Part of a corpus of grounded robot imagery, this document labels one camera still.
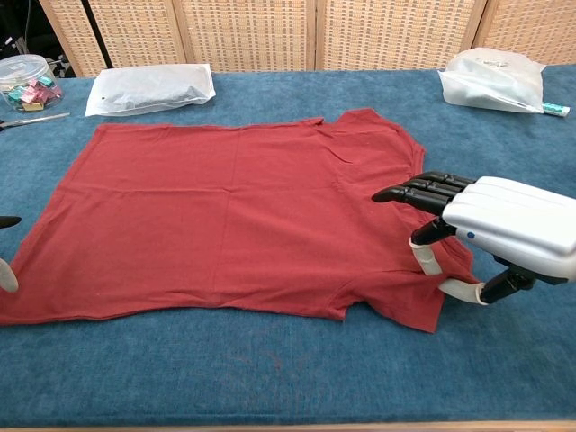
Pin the red T-shirt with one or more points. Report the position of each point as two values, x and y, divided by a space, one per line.
225 216

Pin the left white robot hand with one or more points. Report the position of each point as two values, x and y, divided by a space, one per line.
8 276

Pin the rattan folding screen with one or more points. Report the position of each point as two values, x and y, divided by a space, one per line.
247 31

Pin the white plastic bag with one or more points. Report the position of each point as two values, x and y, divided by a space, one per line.
148 87

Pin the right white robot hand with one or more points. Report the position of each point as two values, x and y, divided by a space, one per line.
508 220

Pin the blue carpet table cover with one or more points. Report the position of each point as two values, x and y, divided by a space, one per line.
315 373

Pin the clear jar of clips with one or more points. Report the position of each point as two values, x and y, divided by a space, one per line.
27 76

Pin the crumpled white zip bag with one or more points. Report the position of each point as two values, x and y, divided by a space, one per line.
490 81

